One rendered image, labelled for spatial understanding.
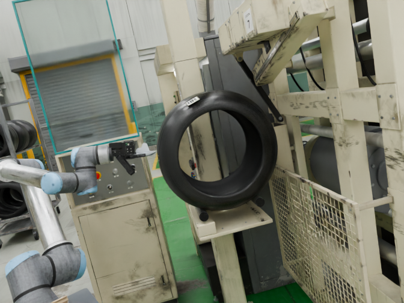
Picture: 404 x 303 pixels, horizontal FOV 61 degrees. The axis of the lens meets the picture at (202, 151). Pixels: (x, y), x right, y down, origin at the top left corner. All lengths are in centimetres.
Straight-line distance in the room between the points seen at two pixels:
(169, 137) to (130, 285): 135
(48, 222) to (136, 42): 934
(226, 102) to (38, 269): 111
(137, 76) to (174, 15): 883
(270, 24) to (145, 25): 969
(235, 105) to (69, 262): 107
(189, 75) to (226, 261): 112
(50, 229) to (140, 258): 81
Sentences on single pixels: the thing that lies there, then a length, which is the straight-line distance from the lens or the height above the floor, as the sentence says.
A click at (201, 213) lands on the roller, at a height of 92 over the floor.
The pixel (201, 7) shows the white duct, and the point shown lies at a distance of 245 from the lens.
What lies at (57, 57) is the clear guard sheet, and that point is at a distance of 236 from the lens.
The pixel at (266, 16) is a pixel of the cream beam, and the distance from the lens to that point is 138.
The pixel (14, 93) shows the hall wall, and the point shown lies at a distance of 1163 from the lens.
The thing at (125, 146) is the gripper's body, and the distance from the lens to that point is 160.
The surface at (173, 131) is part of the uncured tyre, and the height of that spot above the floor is 132.
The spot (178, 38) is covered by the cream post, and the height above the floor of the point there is 177.
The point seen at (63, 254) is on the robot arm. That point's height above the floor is 86.
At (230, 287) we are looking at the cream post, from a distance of 225.
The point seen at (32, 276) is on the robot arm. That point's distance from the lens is 171.
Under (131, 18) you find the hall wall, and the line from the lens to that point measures 1105.
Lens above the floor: 147
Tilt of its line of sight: 10 degrees down
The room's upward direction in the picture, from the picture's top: 12 degrees counter-clockwise
